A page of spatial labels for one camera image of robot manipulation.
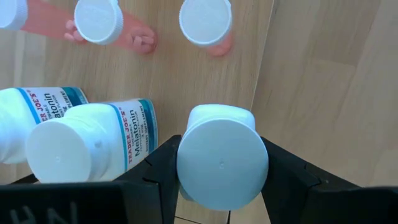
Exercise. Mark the white melatonin supplement bottle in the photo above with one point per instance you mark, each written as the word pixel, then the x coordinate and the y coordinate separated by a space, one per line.
pixel 77 146
pixel 222 161
pixel 18 124

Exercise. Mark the pink pill bottle white cap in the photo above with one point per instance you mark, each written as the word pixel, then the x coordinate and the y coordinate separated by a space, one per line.
pixel 99 20
pixel 205 21
pixel 12 14

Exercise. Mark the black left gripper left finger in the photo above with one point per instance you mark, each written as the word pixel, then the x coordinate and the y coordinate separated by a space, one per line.
pixel 149 193

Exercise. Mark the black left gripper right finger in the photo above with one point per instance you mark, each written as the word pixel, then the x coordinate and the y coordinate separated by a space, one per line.
pixel 295 199

